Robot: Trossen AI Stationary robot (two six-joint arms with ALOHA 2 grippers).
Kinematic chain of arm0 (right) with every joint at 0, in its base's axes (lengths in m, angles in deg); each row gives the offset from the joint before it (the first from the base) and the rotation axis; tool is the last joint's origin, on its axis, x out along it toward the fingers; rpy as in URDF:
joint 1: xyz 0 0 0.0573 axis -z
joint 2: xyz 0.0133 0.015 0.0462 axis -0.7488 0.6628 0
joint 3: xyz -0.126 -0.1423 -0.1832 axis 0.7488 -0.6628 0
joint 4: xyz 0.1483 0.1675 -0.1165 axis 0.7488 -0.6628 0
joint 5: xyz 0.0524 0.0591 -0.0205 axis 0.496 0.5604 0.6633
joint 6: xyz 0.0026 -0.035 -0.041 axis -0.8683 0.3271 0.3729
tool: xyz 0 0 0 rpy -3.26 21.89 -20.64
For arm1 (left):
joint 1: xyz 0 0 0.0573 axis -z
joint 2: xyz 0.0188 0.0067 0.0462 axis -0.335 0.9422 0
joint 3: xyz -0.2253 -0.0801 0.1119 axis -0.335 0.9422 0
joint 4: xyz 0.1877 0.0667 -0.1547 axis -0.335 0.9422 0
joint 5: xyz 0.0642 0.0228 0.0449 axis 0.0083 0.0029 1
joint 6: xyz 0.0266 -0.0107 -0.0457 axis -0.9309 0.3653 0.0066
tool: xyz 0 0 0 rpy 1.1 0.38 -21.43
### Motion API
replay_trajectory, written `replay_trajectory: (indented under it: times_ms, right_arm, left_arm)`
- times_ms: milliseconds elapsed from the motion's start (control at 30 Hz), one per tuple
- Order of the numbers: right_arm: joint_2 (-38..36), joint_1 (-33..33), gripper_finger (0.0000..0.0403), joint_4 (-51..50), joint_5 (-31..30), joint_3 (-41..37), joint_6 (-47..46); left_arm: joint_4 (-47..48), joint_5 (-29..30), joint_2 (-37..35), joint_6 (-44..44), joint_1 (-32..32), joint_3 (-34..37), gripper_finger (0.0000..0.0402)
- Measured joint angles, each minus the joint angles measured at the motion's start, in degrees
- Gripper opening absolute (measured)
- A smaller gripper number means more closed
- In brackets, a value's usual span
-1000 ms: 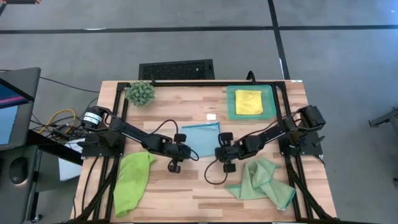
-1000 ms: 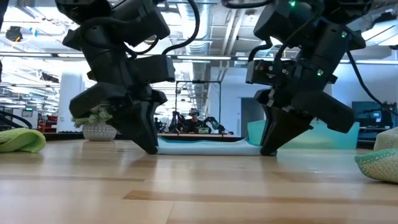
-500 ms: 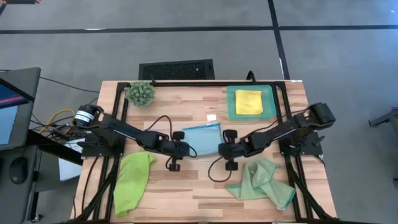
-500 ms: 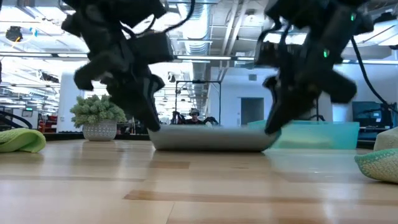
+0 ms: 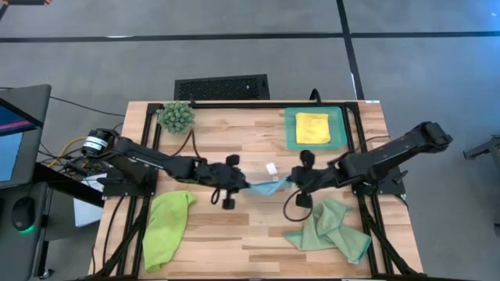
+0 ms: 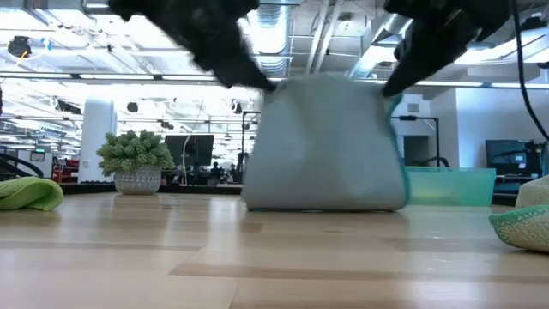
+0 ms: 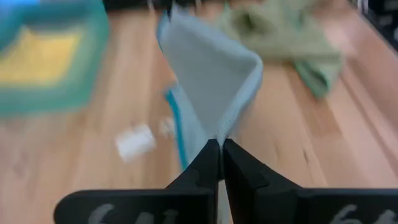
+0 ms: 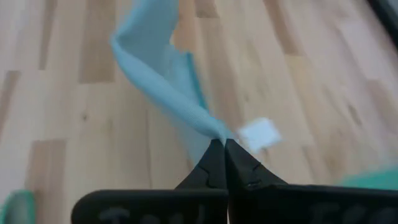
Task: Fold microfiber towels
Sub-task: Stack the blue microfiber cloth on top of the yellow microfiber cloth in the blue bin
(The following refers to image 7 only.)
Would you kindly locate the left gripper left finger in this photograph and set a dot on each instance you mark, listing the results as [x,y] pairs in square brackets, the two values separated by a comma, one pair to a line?
[155,205]

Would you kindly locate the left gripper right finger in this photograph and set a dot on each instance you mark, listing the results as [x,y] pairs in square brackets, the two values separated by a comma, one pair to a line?
[280,205]

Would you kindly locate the white towel hang tag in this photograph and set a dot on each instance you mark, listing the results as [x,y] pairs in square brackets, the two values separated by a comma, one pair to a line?
[135,143]

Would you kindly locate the blue towel with teal edge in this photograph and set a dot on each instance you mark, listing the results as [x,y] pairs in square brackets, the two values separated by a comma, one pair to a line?
[208,77]

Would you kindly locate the pale green towel teal edge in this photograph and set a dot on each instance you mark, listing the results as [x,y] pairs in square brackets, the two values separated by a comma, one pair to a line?
[280,37]

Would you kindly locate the yellow microfiber towel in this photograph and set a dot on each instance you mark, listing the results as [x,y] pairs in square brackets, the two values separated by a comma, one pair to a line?
[40,59]

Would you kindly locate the teal translucent plastic tray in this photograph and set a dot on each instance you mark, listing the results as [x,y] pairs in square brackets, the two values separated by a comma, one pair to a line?
[93,46]

